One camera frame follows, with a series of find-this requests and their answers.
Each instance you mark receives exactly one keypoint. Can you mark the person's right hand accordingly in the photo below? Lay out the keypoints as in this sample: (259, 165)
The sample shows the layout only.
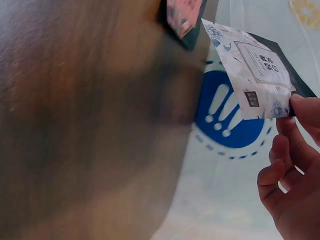
(300, 200)

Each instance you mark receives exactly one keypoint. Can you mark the person's right thumb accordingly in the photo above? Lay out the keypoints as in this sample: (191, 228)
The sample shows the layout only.
(308, 112)

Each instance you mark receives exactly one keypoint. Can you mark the black packet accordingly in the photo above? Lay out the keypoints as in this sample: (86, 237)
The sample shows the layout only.
(292, 67)

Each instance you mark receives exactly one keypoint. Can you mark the white blue flowered tea packet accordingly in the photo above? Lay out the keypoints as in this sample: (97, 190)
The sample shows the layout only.
(252, 72)

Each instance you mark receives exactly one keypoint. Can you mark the pink flowered packet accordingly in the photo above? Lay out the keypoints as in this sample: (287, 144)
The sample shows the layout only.
(180, 15)

